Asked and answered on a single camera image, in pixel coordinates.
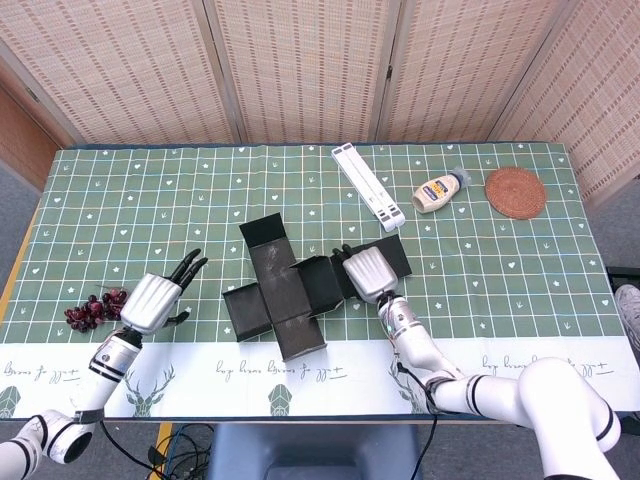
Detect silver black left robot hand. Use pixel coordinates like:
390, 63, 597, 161
119, 248, 209, 335

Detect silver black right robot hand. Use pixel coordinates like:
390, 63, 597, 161
332, 243, 401, 304

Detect black foldable cardboard box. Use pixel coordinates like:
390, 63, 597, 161
221, 212, 413, 363

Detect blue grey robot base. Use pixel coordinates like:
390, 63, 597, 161
207, 423, 422, 480

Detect dark red grape bunch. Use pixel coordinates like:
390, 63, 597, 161
63, 283, 132, 332

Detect green checked tablecloth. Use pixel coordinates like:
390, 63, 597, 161
0, 143, 632, 420

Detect white folding plastic stand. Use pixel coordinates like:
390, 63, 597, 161
331, 143, 407, 233

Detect mayonnaise squeeze bottle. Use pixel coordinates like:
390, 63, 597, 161
411, 167, 472, 215

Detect round woven rattan coaster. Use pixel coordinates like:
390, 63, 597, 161
484, 167, 547, 220

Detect brown wooden door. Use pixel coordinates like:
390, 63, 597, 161
0, 84, 66, 194

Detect folding bamboo screen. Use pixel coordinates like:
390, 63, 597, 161
0, 0, 640, 206

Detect grey sneaker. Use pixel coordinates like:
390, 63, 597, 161
613, 284, 640, 354

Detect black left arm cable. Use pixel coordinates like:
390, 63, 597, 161
99, 419, 166, 480

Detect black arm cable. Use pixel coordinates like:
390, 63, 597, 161
99, 419, 166, 480
394, 359, 441, 480

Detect tangled floor cables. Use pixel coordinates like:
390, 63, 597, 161
147, 423, 214, 480

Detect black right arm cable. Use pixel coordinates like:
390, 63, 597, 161
394, 359, 441, 480

